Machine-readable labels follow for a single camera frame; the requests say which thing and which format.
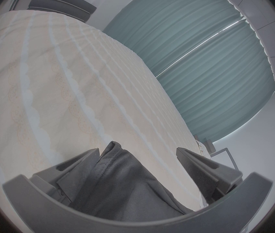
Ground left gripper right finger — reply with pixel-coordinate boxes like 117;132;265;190
176;147;244;204

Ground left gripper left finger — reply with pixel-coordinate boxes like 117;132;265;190
32;148;101;201

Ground black T-shirt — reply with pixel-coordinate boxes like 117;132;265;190
56;141;196;221

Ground bed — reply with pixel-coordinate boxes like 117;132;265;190
0;10;237;208

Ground white printed pillow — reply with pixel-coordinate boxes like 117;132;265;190
197;140;212;160

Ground grey bedside table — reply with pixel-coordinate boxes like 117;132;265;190
193;135;216;152

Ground blue-green curtain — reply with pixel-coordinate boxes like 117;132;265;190
156;18;275;143
102;0;246;77

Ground black chest of drawers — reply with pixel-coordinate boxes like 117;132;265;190
28;0;97;22

